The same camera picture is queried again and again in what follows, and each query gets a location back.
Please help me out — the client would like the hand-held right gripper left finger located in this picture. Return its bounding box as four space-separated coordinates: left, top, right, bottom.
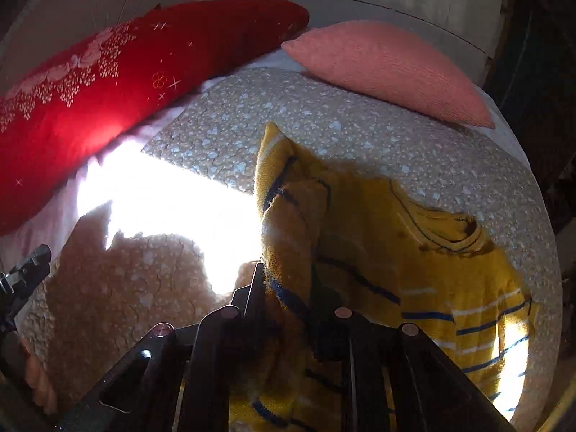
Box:
58 261 267 432

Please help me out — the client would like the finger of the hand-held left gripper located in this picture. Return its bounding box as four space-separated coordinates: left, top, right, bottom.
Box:
0 244 53 331

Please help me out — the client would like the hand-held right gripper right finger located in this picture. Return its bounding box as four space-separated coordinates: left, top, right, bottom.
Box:
314 307 516 432

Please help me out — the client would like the yellow striped knit sweater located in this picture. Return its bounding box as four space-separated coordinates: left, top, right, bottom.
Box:
229 121 539 432

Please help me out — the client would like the person's left hand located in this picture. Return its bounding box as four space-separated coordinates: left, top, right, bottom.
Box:
22 338 59 416

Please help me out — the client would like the beige heart-patterned bedspread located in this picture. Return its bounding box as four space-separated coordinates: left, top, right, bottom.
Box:
20 67 564 432

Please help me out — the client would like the red embroidered pillow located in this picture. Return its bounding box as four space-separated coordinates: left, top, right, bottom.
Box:
0 0 311 235

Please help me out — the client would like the pink ribbed pillow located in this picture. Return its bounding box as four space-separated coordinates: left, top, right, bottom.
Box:
281 20 496 129

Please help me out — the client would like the white bed headboard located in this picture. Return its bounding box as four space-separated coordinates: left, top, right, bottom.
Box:
0 0 192 97

